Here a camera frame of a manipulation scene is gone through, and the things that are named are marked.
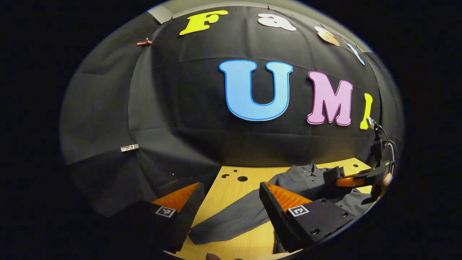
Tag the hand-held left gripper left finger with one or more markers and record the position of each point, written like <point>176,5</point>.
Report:
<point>186,220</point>

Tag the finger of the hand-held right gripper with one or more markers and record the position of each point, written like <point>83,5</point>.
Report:
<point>350,180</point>

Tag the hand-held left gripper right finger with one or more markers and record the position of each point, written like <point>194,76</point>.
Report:
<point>278,220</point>

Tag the grey collared shirt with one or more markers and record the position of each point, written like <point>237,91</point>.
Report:
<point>245,216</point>

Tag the silver cloth clip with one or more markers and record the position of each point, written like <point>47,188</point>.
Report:
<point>129,147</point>

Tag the black backdrop cloth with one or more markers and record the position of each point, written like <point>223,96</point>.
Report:
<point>187,108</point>

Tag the copper cloth clip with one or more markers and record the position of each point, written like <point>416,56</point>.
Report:
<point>144,42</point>

